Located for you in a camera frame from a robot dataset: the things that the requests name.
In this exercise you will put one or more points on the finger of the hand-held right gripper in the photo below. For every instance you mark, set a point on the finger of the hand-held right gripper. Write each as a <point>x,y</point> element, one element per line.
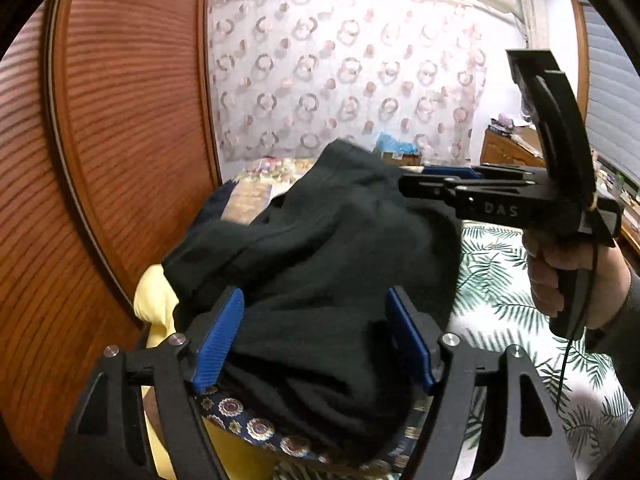
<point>465,173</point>
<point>430,189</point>

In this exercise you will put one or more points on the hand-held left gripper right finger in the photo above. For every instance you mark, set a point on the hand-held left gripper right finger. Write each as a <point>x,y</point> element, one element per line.
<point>410,340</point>

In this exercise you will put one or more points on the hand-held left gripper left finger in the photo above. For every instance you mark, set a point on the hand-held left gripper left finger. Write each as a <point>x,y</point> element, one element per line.
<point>220,345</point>

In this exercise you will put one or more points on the black printed t-shirt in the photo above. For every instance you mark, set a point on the black printed t-shirt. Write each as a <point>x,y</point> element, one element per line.
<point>325,260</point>

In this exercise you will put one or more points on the person's right hand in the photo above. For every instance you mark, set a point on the person's right hand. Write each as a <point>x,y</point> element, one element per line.
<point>545,270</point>

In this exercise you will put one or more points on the wooden cabinet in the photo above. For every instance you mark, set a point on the wooden cabinet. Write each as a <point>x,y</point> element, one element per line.
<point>505,152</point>

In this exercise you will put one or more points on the cardboard box with blue bag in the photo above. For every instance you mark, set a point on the cardboard box with blue bag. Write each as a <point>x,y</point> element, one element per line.
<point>395,145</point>

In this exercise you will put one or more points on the grey window blind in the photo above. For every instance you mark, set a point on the grey window blind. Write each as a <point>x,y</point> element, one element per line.
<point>610,85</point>

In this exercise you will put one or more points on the bright yellow garment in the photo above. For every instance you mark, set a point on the bright yellow garment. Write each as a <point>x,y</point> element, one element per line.
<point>150,295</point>

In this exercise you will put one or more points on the dark circle-patterned garment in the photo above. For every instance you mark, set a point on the dark circle-patterned garment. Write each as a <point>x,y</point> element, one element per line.
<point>260,427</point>

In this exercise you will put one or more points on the green leaf-print bed sheet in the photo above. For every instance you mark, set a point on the green leaf-print bed sheet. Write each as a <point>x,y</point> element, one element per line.
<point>490,280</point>

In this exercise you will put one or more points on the narrow cream curtain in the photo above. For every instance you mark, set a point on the narrow cream curtain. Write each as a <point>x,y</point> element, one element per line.
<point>525,10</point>

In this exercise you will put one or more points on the navy blue folded garment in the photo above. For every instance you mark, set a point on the navy blue folded garment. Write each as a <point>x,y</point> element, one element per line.
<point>215,205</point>

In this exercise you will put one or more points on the circle-patterned sheer curtain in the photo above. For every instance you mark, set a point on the circle-patterned sheer curtain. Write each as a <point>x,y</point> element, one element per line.
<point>325,60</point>

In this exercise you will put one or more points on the wooden louvered wardrobe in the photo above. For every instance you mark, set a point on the wooden louvered wardrobe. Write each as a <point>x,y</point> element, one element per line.
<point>125,110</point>

